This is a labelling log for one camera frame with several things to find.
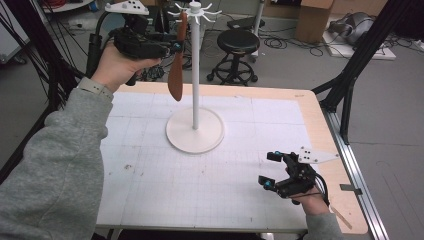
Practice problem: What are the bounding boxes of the white metal pole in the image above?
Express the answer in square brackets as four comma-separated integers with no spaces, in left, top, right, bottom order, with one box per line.
[251,0,267,64]

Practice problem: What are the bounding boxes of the flat black device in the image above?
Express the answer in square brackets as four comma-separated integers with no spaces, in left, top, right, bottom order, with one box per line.
[227,16,266,30]

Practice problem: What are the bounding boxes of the black metal frame with cables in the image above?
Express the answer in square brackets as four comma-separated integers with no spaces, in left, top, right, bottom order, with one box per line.
[3,0,95,116]

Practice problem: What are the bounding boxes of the person's left hand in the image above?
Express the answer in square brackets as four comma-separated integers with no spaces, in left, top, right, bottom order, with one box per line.
[90,42,163,94]

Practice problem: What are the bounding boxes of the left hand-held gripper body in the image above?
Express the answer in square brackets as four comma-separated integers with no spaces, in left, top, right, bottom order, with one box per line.
[104,0,171,60]

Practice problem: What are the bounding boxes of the thin wooden stick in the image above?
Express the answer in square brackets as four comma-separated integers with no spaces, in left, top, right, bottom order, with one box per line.
[330,205,353,230]

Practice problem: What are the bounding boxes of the white floor board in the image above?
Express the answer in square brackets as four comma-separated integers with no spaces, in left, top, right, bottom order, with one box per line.
[321,31,398,61]

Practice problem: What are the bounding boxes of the grey wristband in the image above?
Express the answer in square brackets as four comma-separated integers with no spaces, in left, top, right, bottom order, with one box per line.
[75,77,115,102]

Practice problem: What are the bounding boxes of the white round table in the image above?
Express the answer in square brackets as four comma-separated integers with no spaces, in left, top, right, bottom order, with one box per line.
[41,0,96,14]

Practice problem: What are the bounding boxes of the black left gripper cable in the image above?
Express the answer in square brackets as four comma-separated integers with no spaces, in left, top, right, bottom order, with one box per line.
[85,11,116,79]

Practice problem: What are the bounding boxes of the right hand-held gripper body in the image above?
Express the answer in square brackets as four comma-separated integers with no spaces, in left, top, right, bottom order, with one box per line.
[275,146,340,200]

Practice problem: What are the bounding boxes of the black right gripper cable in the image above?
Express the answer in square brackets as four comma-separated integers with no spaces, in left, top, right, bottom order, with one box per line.
[313,173,331,207]

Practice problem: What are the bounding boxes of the white grid mat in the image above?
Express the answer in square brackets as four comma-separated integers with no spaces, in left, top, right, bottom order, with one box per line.
[95,90,319,233]

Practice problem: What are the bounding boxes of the white hook rack stand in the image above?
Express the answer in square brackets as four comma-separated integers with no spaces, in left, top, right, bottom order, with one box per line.
[165,0,225,155]

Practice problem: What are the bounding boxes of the person's right hand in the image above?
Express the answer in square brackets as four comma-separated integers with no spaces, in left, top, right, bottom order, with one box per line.
[289,191,332,216]

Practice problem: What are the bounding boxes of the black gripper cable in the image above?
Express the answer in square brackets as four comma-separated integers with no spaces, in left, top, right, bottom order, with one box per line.
[313,173,331,207]
[85,11,116,79]

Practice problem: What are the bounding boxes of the orange-brown rice spatula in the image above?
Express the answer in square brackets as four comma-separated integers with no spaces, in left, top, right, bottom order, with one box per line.
[167,10,188,103]

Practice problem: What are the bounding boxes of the black computer tower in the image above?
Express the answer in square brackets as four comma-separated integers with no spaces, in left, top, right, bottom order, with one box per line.
[146,6,162,36]
[161,6,188,44]

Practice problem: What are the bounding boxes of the cardboard box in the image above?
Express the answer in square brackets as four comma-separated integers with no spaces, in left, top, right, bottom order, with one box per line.
[294,0,335,44]

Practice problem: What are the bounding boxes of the black round stool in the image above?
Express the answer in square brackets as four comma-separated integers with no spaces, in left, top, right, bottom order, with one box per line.
[206,29,262,87]

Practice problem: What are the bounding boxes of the black rail bracket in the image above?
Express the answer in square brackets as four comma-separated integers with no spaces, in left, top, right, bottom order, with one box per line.
[339,183,363,196]

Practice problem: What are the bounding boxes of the grey bag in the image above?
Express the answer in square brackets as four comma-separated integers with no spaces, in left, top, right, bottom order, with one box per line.
[328,12,376,46]

